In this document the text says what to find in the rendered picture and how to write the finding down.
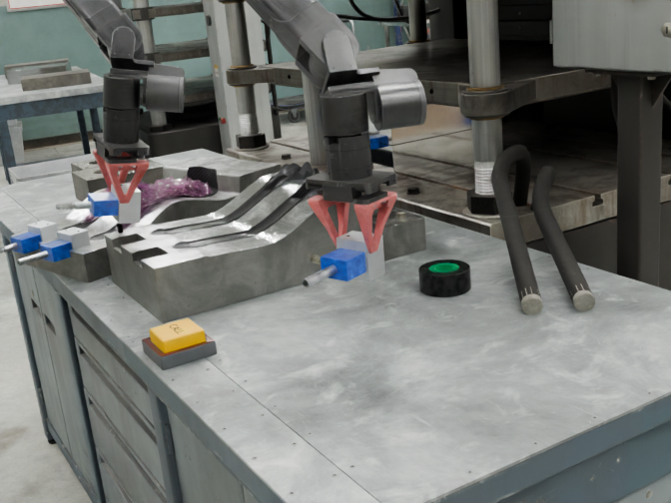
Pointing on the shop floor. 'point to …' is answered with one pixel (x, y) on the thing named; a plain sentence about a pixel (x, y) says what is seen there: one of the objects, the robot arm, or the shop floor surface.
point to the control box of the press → (626, 107)
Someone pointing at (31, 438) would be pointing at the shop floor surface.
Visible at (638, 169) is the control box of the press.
